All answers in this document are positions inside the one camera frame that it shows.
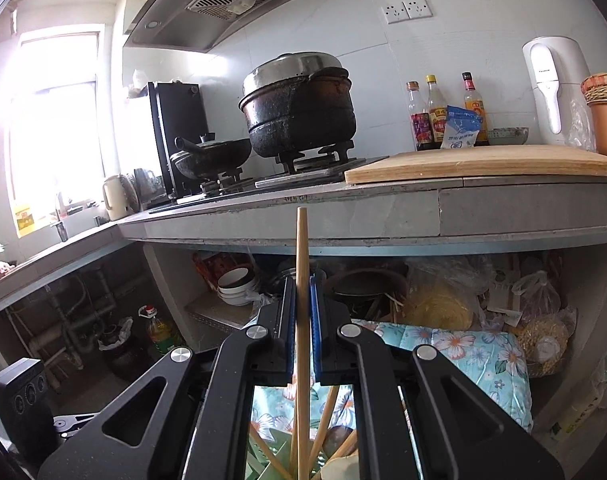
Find blue white salt bag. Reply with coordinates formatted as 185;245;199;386
440;105;482;150

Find large black steamer pot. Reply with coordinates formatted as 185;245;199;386
238;51;357;158

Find white electric kettle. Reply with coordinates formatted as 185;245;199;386
523;36;596;152

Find white wall socket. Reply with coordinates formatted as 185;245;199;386
381;0;433;24

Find plastic bag of grains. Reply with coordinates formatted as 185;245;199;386
512;270;578;378

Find black gas stove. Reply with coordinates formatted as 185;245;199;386
148;142;384;214

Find small black wok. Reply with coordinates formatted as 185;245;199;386
169;136;252;180

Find grey concrete counter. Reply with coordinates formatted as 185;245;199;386
0;177;607;312

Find small grey dish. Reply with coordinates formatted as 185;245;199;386
488;127;529;145

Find woven basket tray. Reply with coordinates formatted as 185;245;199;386
580;73;607;104

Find green plastic utensil caddy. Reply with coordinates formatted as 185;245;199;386
244;431;335;479

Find stacked white bowls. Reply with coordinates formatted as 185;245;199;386
217;266;260;307

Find sauce bottle red cap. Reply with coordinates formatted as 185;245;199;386
462;72;489;145

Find bamboo chopstick two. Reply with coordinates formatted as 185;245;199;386
248;424;293;480

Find bamboo chopstick three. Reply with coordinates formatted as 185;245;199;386
308;386;339;471

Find cream thermos jug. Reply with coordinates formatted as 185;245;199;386
102;176;131;221

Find sauce bottle yellow cap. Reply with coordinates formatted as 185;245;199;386
426;74;448;145

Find bamboo chopstick five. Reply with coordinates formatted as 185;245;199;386
290;406;297;465

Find bamboo chopstick four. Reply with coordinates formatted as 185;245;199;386
329;430;358;460

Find cooking oil bottle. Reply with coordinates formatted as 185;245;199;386
138;304;177;356

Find wooden cutting board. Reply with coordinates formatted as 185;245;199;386
345;144;607;184

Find bamboo chopstick one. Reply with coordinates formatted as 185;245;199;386
296;207;311;480

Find black splash guard panel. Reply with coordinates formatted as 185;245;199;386
146;81;209;200

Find floral blue cloth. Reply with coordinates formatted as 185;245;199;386
252;320;533;440

